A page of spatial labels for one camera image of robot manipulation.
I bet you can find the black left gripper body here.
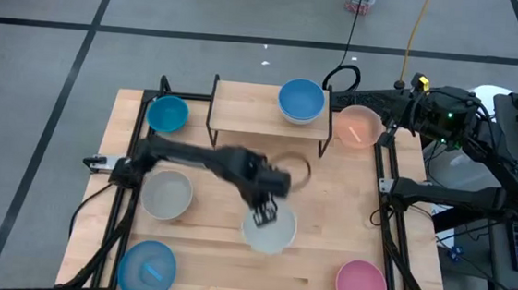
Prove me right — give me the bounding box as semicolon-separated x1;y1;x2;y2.
234;147;295;214

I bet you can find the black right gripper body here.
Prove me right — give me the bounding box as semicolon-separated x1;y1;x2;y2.
370;86;426;132

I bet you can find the translucent orange bowl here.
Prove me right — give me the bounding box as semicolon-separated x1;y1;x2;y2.
333;103;386;151

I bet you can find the translucent white bowl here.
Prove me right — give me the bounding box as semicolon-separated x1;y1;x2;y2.
238;198;301;257

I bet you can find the blue opaque bowl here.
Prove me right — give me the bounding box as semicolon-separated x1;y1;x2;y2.
276;76;328;123

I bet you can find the grey opaque bowl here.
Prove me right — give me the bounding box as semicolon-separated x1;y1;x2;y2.
138;167;196;224

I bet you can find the pink opaque bowl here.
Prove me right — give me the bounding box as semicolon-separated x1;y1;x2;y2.
333;257;391;290

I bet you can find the translucent blue bowl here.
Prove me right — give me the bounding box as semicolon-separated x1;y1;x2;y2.
115;237;180;290

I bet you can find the white round object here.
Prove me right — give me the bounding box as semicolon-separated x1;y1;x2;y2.
466;83;515;120

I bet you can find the teal bowl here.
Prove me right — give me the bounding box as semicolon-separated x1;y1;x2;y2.
144;92;191;136

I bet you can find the black metal table frame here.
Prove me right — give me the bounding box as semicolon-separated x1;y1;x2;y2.
62;68;465;290

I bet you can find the black hanging cable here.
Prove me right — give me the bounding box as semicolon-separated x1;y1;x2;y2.
321;0;369;94

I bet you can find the yellow hanging cable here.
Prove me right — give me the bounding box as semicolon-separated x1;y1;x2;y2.
398;0;435;85

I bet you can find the wooden shelf with black frame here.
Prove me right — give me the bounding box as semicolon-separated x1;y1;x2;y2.
203;72;338;161

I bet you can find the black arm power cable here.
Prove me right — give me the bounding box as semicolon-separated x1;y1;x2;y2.
66;179;116;244

